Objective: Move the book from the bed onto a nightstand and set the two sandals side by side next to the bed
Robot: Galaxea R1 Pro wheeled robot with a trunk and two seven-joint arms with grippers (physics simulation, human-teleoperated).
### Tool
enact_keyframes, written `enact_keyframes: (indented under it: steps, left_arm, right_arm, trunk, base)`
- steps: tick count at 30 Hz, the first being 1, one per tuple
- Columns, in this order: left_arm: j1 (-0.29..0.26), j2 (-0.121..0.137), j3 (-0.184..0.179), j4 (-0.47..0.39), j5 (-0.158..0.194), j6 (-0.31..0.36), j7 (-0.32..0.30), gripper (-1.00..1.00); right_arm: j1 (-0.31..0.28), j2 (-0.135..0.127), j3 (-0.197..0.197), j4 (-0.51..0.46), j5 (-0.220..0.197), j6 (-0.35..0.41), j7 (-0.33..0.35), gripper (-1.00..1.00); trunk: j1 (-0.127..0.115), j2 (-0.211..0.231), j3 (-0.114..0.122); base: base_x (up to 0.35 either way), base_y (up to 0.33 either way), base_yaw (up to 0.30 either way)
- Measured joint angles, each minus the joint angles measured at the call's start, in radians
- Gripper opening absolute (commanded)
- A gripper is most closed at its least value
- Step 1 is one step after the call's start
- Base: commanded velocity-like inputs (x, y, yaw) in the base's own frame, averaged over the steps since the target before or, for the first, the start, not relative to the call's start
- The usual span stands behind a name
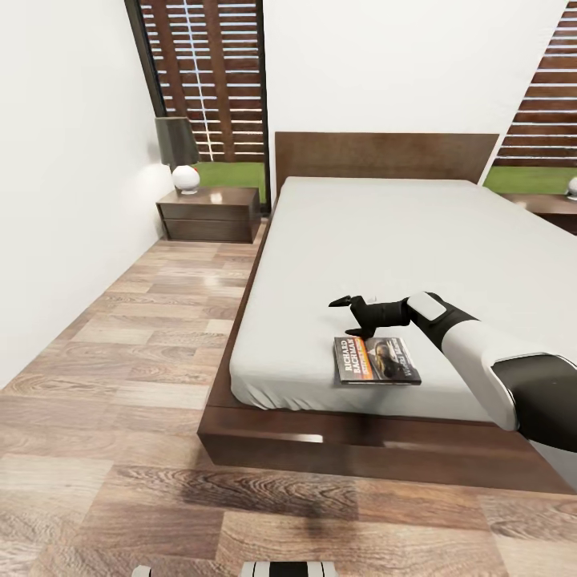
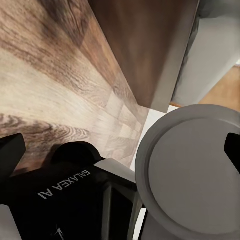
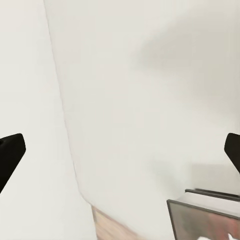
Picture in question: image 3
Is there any hardback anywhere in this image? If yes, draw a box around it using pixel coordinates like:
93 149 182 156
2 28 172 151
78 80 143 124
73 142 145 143
166 188 240 240

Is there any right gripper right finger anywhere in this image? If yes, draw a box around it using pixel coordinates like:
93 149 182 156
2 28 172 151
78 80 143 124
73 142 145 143
224 133 240 173

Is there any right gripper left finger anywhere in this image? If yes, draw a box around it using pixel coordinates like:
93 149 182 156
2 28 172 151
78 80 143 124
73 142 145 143
0 133 26 193

